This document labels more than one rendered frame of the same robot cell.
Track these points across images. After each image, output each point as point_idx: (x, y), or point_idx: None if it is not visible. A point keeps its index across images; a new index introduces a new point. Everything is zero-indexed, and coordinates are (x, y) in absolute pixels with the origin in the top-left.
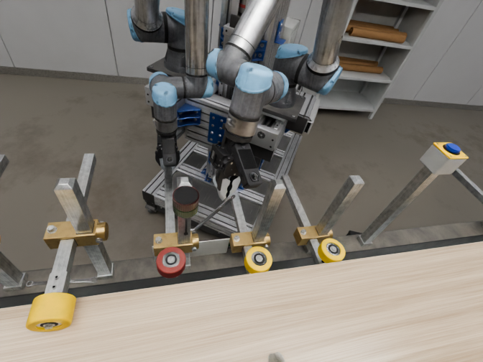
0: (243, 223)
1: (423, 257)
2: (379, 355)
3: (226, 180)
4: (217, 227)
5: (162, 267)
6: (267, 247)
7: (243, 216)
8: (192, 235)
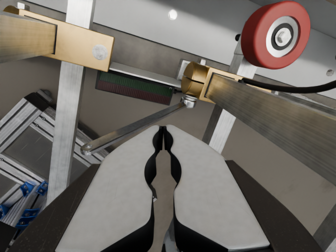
0: (65, 90)
1: None
2: None
3: (224, 228)
4: (83, 137)
5: (305, 25)
6: (19, 2)
7: (59, 107)
8: (200, 89)
